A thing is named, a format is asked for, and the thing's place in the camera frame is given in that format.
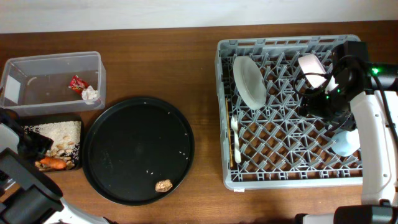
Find white tissue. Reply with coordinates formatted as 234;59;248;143
81;85;98;100

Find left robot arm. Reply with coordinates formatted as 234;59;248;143
1;108;112;223

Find pink bowl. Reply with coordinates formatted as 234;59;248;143
298;54;326;88

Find grey plate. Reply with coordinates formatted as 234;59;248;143
233;56;267;110

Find red snack wrapper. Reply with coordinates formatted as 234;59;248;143
68;75;89;95

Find light blue cup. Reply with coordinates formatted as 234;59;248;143
331;129;360;157

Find grey plastic dishwasher rack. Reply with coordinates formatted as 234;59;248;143
215;34;363;191

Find black rectangular waste bin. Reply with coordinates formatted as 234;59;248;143
17;114;84;170

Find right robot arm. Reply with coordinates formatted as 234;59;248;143
294;41;397;223

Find clear plastic waste bin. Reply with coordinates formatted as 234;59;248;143
1;51;106;117

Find white plastic fork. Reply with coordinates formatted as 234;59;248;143
231;114;241;164

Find brown food scrap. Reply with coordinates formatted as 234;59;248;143
155;179;173;192

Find rice and peanut scraps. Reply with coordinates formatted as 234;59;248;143
24;121;82;172

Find wooden chopstick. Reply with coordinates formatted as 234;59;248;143
225;97;233;168

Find orange carrot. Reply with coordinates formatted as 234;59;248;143
40;157;67;170

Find round black serving tray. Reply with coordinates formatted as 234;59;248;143
81;97;195;206

